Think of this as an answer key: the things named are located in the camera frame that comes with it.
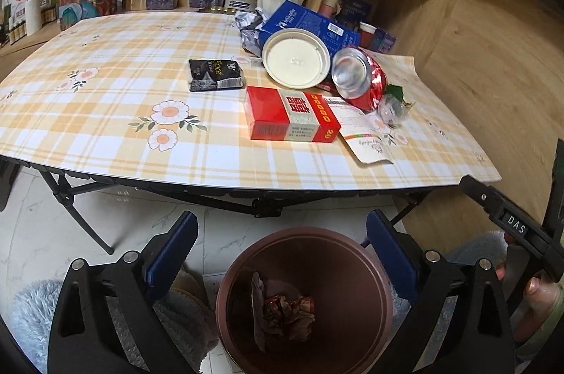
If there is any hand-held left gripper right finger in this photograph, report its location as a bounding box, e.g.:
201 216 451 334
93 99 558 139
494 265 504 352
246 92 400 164
367 210 516 374

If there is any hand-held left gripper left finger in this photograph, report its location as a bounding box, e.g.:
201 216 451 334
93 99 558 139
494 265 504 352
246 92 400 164
48 210 199 374

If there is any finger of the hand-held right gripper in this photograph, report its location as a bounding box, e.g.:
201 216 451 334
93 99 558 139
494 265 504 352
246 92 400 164
459 175 505 226

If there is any brown round trash bin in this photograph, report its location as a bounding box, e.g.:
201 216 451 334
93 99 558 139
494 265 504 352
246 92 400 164
215 226 394 374

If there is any blue cardboard box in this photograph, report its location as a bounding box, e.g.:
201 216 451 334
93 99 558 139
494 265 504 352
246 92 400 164
257 0 362 60

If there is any person's right hand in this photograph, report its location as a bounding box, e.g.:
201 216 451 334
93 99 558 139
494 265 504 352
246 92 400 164
496 262 564 343

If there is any pale blue fluffy rug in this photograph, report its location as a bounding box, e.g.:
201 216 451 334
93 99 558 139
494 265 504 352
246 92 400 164
10 278 71 361
441 231 507 269

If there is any grey fluffy cloth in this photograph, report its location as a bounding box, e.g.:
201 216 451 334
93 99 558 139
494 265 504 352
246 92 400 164
108 264 220 374

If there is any crumpled red wrapper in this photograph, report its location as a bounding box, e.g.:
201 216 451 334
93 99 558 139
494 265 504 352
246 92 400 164
263 292 317 340

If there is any white paper pouch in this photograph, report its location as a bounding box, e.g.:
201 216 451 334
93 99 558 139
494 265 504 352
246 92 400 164
315 92 395 167

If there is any crumpled clear wrapper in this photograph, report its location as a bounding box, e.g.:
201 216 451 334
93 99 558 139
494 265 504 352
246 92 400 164
376 83 416 128

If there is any red soda can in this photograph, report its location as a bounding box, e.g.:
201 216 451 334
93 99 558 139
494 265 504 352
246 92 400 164
330 46 388 113

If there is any red cigarette box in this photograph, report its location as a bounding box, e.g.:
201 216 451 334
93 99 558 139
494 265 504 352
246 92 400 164
244 86 342 142

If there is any black snack packet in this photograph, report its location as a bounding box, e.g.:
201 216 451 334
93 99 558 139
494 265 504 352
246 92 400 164
188 58 246 92

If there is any small blue purple box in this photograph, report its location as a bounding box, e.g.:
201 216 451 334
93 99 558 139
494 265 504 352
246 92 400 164
368 28 397 53

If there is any red paper cup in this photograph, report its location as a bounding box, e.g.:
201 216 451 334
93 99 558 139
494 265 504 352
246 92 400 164
358 22 377 46

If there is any crumpled silver foil bag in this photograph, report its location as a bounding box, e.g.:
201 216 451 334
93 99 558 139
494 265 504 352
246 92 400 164
233 7 271 57

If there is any dark blue booklet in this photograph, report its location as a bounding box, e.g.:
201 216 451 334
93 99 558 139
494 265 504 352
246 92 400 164
339 0 373 24

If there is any ornate gold tray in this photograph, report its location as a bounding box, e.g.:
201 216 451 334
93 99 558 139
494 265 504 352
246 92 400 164
207 5 258 14

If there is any patterned copper planter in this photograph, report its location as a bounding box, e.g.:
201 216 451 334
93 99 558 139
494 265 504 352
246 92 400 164
59 0 117 32

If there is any black folding table frame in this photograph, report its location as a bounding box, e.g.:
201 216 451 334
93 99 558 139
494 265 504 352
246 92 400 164
0 160 397 256

